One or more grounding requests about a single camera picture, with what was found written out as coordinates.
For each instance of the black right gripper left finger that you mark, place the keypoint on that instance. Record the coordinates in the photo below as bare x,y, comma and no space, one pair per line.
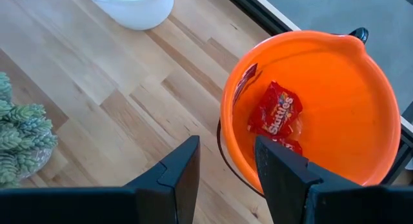
161,191

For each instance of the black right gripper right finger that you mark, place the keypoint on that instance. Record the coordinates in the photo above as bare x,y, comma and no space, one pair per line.
290,191

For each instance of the red Skittles candy pack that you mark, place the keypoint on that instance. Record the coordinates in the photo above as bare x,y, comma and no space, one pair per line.
292,145
274,111

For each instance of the orange plastic pumpkin bucket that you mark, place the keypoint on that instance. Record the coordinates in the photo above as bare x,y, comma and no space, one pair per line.
338,104

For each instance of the green succulent in grey pot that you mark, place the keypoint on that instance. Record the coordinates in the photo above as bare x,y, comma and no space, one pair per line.
19,137

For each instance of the black table clamp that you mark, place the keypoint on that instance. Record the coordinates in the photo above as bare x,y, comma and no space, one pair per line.
360,33

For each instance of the white plastic bucket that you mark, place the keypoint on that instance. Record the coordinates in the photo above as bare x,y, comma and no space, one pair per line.
138,14

